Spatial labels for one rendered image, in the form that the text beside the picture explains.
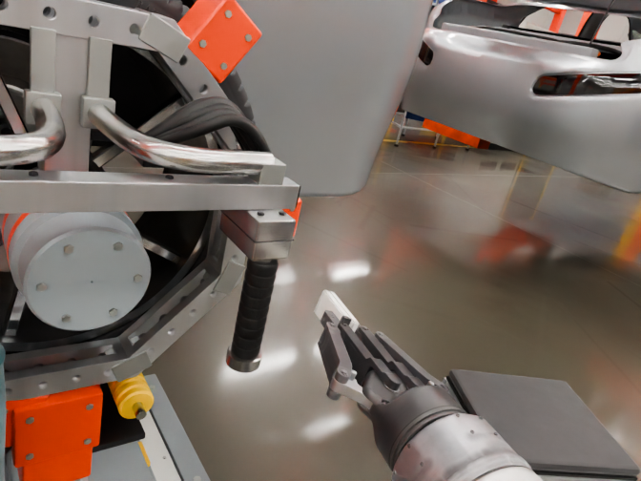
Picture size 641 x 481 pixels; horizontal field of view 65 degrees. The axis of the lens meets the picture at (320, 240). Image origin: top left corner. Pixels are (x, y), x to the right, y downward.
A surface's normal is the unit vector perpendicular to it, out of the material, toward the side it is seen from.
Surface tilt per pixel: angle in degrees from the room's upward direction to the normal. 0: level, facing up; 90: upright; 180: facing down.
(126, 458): 0
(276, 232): 90
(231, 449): 0
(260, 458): 0
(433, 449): 45
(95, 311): 90
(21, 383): 90
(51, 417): 90
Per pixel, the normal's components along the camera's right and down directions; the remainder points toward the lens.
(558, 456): 0.22, -0.90
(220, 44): 0.55, 0.44
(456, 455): -0.33, -0.79
